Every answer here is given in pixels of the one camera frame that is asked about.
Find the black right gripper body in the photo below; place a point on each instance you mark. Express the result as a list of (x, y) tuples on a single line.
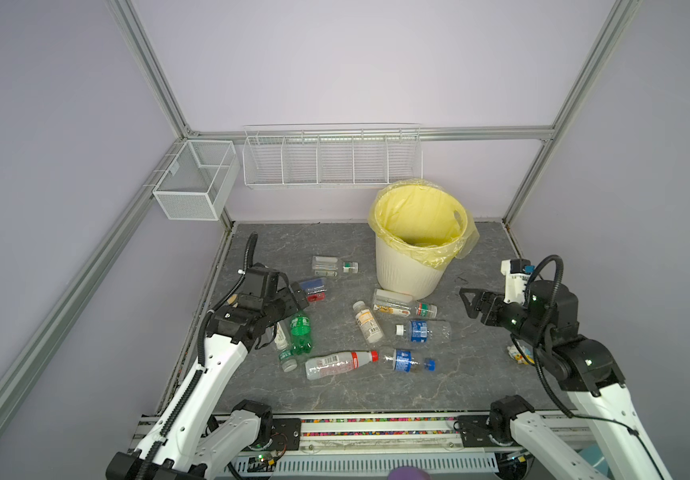
[(510, 318)]

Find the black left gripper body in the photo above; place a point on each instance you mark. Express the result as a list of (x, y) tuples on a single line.
[(284, 304)]

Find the clear bottle blue label white cap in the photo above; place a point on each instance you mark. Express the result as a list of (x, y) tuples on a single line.
[(420, 331)]

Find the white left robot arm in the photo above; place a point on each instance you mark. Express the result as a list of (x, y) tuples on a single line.
[(213, 378)]

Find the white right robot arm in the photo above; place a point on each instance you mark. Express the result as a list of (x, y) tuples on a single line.
[(580, 376)]

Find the white ribbed trash bin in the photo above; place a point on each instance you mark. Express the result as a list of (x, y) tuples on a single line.
[(400, 273)]

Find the yellow bin liner bag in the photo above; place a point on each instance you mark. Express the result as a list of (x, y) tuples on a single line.
[(421, 220)]

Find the small bottle blue red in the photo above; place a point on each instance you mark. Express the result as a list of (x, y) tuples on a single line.
[(314, 289)]

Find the small yellow white toy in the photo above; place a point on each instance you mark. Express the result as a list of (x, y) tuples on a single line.
[(521, 353)]

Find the clear bottle far green cap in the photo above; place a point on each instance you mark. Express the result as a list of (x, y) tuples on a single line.
[(327, 266)]

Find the clear bottle white green cap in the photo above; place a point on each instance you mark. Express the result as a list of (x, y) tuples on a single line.
[(283, 345)]

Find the clear bottle red cap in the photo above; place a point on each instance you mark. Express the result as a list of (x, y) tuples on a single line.
[(338, 363)]

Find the white bottle orange label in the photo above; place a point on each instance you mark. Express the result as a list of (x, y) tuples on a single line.
[(367, 323)]

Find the clear square bottle green cap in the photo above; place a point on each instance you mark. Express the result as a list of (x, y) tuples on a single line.
[(403, 305)]

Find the white mesh box basket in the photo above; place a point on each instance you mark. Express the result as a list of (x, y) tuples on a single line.
[(198, 180)]

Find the purple object bottom edge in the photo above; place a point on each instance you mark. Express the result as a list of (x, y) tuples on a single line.
[(408, 473)]

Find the white wire shelf basket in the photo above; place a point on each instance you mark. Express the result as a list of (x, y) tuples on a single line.
[(331, 155)]

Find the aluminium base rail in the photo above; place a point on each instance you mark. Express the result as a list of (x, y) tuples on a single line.
[(371, 445)]

